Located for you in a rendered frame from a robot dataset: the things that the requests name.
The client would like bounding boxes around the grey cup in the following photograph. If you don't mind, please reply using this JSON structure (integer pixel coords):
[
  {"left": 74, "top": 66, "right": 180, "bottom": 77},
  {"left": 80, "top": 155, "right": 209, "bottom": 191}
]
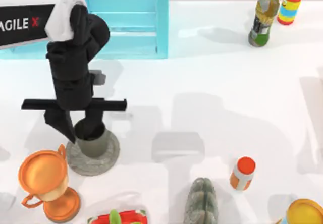
[{"left": 74, "top": 119, "right": 108, "bottom": 158}]

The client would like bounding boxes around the grey round coaster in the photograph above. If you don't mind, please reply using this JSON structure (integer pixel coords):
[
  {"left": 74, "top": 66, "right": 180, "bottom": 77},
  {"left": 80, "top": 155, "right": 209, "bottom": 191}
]
[{"left": 65, "top": 130, "right": 121, "bottom": 177}]

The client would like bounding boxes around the orange trophy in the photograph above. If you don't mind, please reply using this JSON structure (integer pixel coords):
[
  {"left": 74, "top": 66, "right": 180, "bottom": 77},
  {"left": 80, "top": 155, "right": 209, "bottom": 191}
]
[{"left": 18, "top": 144, "right": 82, "bottom": 222}]

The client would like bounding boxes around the light blue rack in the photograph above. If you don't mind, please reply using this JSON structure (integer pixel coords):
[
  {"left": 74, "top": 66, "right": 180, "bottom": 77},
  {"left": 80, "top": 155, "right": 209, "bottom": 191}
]
[{"left": 0, "top": 0, "right": 169, "bottom": 60}]

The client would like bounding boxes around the red and green plant pot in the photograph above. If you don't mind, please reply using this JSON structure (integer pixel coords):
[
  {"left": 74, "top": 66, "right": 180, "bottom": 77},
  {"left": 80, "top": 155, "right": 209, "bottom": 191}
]
[{"left": 87, "top": 208, "right": 150, "bottom": 224}]

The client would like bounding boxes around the grey-green bread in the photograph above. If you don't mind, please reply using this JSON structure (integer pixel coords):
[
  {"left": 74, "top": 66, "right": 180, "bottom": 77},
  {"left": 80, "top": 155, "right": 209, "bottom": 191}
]
[{"left": 182, "top": 177, "right": 219, "bottom": 224}]

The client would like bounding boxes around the orange and white bottle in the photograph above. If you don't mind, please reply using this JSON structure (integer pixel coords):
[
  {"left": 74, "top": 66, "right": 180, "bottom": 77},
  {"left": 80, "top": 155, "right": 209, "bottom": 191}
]
[{"left": 229, "top": 156, "right": 256, "bottom": 191}]

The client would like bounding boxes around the green bottle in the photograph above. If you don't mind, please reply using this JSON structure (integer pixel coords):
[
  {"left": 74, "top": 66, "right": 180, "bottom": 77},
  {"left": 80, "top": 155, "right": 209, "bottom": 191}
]
[{"left": 248, "top": 0, "right": 281, "bottom": 48}]

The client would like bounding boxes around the stack of coloured rings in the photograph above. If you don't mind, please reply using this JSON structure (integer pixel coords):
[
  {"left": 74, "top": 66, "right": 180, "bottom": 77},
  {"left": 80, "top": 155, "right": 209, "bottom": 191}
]
[{"left": 277, "top": 0, "right": 305, "bottom": 26}]

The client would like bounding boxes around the yellow and blue cup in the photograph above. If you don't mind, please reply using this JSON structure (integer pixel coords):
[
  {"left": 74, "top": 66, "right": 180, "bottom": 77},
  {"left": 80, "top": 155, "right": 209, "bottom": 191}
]
[{"left": 273, "top": 198, "right": 323, "bottom": 224}]

